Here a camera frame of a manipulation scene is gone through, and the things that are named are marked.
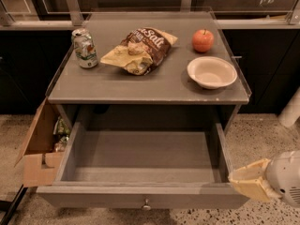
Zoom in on white bowl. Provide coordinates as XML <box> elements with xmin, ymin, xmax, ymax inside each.
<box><xmin>187</xmin><ymin>56</ymin><xmax>237</xmax><ymax>89</ymax></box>

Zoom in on brown yellow chip bag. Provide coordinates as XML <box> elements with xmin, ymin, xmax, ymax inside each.
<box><xmin>100</xmin><ymin>27</ymin><xmax>177</xmax><ymax>76</ymax></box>

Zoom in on green white soda can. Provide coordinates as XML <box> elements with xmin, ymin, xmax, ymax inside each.
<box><xmin>71</xmin><ymin>28</ymin><xmax>98</xmax><ymax>68</ymax></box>

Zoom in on grey wooden top drawer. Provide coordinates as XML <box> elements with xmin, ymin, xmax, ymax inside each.
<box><xmin>37</xmin><ymin>123</ymin><xmax>248</xmax><ymax>209</ymax></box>

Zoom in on cardboard box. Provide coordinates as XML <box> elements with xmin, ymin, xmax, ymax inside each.
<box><xmin>16</xmin><ymin>98</ymin><xmax>64</xmax><ymax>188</ymax></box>

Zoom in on grey cabinet with top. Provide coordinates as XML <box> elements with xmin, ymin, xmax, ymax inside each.
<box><xmin>46</xmin><ymin>10</ymin><xmax>251</xmax><ymax>133</ymax></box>

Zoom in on black stand leg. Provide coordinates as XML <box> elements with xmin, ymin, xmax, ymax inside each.
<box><xmin>0</xmin><ymin>185</ymin><xmax>27</xmax><ymax>225</ymax></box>

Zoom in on red apple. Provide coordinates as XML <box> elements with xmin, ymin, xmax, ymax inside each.
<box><xmin>192</xmin><ymin>29</ymin><xmax>214</xmax><ymax>53</ymax></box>

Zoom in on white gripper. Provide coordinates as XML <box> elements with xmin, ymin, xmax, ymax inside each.
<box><xmin>229</xmin><ymin>150</ymin><xmax>300</xmax><ymax>208</ymax></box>

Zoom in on metal drawer knob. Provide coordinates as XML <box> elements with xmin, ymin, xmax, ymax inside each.
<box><xmin>142</xmin><ymin>199</ymin><xmax>151</xmax><ymax>211</ymax></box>

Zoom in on green packets in box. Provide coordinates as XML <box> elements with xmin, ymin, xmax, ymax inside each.
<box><xmin>52</xmin><ymin>116</ymin><xmax>70</xmax><ymax>152</ymax></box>

